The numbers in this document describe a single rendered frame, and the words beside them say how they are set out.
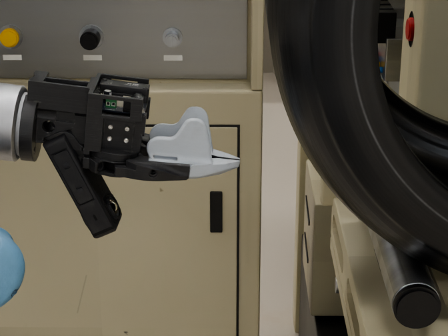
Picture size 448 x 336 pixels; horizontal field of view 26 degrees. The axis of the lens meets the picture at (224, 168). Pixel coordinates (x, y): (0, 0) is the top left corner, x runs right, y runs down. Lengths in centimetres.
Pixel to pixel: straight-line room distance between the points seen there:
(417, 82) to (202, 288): 62
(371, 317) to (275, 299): 181
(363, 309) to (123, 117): 30
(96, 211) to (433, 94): 48
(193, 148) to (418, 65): 39
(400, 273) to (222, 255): 74
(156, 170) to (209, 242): 72
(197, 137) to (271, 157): 287
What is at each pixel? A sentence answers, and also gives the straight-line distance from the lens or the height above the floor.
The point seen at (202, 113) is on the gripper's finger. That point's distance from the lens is 96.
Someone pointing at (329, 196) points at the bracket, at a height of 87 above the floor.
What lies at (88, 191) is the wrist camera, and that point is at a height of 98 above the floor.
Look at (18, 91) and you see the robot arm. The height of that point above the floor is 108.
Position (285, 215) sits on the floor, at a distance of 329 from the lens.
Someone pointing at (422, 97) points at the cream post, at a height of 99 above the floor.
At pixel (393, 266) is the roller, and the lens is 96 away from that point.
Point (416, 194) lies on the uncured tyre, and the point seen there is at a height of 102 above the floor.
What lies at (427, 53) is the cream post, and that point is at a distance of 122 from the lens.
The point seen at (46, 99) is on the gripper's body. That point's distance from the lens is 94.
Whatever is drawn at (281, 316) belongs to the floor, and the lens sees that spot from 269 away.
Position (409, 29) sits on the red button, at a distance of 126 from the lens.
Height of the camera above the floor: 135
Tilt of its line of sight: 21 degrees down
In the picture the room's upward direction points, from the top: straight up
